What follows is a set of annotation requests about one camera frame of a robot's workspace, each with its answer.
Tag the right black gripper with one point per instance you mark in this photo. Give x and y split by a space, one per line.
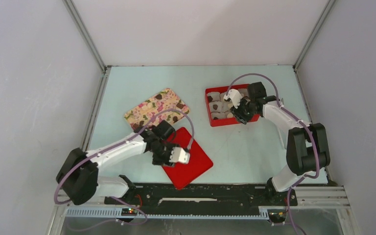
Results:
238 114

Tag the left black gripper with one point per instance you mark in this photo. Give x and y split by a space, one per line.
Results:
157 161

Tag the red chocolate box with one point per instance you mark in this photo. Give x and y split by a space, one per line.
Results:
224 121

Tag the red box lid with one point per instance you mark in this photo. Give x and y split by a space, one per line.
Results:
182 175

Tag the white handled metal tongs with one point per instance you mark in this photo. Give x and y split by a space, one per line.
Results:
280 136

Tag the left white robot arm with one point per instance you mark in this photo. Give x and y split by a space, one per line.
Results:
79 176

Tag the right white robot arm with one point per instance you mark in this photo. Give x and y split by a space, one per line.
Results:
306 148

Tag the floral pattern tray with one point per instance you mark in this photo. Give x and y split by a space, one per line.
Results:
155 106

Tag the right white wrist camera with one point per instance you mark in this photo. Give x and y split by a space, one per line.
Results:
233 96

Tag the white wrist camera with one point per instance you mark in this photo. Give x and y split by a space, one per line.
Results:
179 155
233 96

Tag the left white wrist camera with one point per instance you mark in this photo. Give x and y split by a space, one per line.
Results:
179 155

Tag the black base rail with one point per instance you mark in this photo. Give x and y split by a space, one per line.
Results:
206 199

